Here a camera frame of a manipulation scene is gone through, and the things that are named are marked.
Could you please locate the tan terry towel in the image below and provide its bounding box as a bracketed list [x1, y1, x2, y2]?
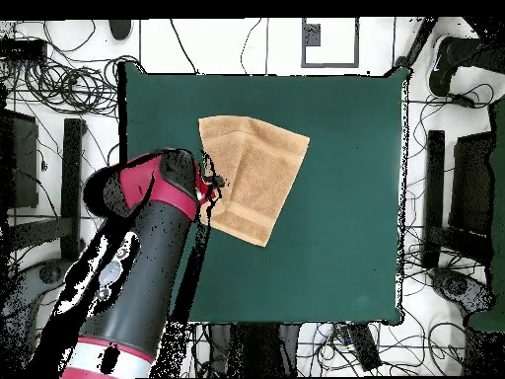
[197, 114, 311, 248]

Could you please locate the flat black box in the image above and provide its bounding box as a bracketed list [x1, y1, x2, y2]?
[0, 38, 48, 62]

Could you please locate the dark green table cloth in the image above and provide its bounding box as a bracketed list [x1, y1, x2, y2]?
[117, 60, 413, 327]

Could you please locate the grey office chair base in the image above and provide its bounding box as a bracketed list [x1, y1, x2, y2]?
[429, 265, 496, 317]
[0, 258, 76, 356]

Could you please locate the person's foot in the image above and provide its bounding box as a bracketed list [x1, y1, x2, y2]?
[108, 19, 134, 41]

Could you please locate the black equipment box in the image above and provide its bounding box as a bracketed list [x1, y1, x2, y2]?
[448, 131, 496, 238]
[0, 108, 39, 210]

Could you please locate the black power strip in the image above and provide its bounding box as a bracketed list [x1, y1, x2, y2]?
[348, 322, 383, 372]

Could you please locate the black power adapter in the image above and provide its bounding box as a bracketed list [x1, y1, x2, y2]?
[451, 94, 476, 110]

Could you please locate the green hanging cloth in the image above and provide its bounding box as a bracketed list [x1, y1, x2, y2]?
[467, 96, 505, 333]

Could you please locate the person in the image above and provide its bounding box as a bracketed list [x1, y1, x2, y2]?
[394, 16, 505, 98]

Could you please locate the black stand frame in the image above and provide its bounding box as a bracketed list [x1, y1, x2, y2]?
[5, 117, 87, 264]
[420, 129, 492, 271]

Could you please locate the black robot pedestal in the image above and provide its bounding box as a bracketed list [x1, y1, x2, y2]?
[206, 321, 301, 378]

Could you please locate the coiled black cable bundle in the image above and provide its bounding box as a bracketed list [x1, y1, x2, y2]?
[23, 54, 143, 117]

